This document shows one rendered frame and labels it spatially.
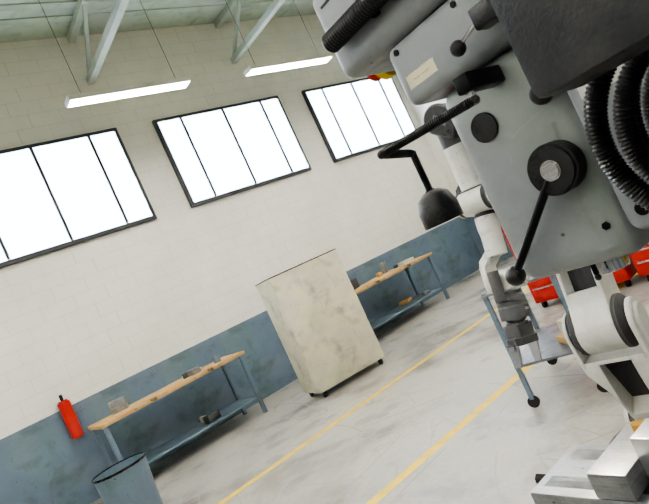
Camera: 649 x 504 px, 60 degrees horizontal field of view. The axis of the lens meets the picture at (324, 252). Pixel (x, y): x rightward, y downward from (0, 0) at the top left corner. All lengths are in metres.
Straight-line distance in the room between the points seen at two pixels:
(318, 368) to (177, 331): 2.46
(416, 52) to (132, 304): 7.66
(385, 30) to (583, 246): 0.43
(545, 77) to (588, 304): 1.17
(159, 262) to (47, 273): 1.50
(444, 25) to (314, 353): 6.23
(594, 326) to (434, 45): 0.97
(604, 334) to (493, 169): 0.84
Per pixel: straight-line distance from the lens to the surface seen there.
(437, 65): 0.87
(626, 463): 0.94
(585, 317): 1.63
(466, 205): 1.78
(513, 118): 0.84
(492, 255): 1.78
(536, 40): 0.50
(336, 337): 7.06
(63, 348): 8.09
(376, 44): 0.93
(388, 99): 12.32
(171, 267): 8.64
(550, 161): 0.79
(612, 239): 0.82
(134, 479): 5.32
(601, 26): 0.48
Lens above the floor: 1.47
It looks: 1 degrees up
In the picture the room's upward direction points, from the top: 25 degrees counter-clockwise
